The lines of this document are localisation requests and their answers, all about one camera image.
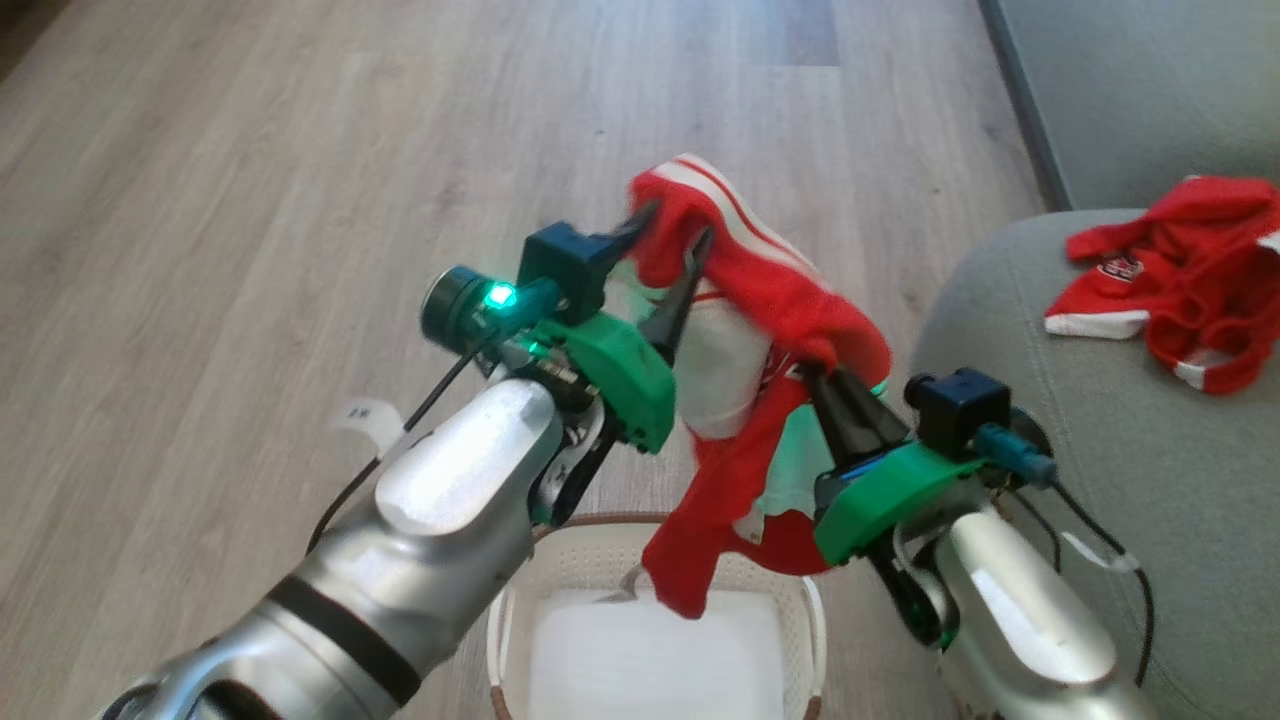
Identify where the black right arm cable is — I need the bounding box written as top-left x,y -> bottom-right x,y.
1010,478 -> 1157,689

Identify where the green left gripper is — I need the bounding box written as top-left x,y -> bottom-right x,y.
518,199 -> 716,457

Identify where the red garment with logo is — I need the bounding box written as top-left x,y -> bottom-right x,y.
1042,175 -> 1280,397

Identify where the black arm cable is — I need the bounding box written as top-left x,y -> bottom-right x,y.
1010,478 -> 1157,689
305,330 -> 504,556

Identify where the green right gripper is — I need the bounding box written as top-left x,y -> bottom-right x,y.
799,366 -> 988,568

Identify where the white woven laundry basket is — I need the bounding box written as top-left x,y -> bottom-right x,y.
484,511 -> 830,720

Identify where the red white striped garment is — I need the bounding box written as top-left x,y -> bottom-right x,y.
625,152 -> 894,622

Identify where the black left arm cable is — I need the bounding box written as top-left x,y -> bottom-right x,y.
305,330 -> 504,556

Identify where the grey fabric sofa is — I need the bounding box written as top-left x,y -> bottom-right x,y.
908,207 -> 1280,720

